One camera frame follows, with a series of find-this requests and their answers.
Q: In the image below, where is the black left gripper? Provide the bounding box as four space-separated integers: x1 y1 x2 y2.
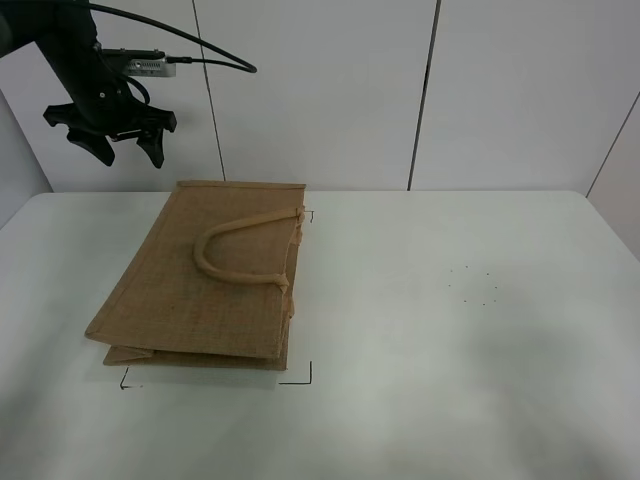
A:
43 82 177 169

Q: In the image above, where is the brown linen tote bag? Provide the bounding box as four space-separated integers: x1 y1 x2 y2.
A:
85 180 305 371

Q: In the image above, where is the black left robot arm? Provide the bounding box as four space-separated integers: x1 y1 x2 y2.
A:
1 1 177 168

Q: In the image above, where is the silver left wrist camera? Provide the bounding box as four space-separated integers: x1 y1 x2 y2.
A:
102 48 176 78

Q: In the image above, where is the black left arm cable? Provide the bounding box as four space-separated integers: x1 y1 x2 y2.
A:
88 2 258 106

